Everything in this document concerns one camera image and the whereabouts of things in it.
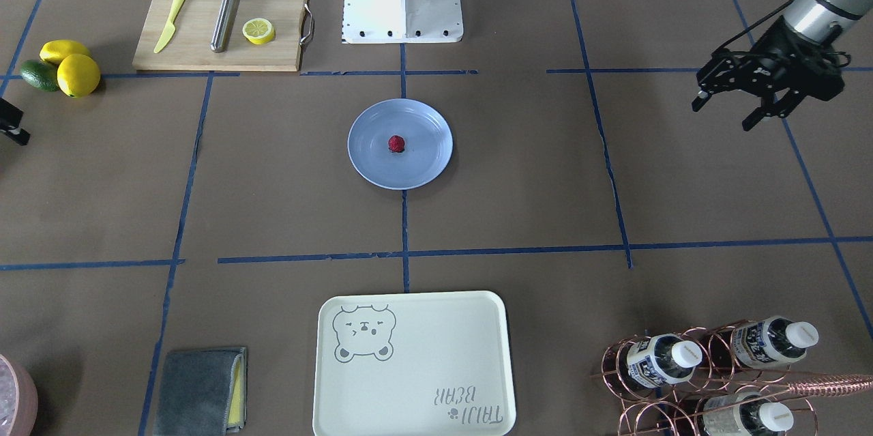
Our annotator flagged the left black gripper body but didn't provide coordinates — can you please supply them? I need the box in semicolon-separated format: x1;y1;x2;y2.
696;18;851;113

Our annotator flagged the blue round plate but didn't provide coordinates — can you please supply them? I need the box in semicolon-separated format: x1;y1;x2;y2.
346;98;454;190

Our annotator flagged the red strawberry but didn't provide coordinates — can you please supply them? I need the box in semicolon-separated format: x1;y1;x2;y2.
387;134;406;154

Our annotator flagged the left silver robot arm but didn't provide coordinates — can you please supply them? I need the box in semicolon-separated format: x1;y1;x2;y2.
692;0;872;131

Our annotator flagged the yellow lemon back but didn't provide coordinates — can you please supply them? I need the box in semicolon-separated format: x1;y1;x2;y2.
40;39;91;66

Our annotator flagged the yellow lemon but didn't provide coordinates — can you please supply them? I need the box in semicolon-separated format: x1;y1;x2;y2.
40;39;91;66
57;53;101;98

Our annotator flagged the yellow lemon front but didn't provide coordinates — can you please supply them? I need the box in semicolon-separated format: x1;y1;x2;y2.
57;53;101;98

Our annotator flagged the yellow plastic knife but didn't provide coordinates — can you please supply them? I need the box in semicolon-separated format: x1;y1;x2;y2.
153;0;186;54

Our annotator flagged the dark drink bottle one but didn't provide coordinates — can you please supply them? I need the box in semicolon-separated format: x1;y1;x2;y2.
729;316;820;370

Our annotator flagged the steel knife sharpener rod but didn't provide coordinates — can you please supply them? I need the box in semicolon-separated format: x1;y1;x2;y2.
209;0;238;53

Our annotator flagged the dark drink bottle two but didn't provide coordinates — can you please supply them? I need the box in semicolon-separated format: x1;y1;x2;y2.
624;334;704;390

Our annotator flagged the lemon half slice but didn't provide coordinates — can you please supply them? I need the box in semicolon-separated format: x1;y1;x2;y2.
242;18;276;45

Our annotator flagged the dark drink bottle three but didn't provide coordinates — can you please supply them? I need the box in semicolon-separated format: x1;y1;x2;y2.
699;392;795;435

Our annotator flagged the wooden cutting board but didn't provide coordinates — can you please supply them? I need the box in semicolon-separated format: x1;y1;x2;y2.
132;0;316;73

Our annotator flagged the grey folded cloth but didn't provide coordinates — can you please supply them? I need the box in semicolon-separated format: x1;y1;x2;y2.
153;346;248;435

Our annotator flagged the cream bear tray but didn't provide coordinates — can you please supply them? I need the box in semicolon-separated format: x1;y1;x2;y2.
312;291;517;435

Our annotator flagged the copper wire bottle rack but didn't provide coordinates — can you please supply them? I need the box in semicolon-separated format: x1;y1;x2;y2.
590;322;871;435

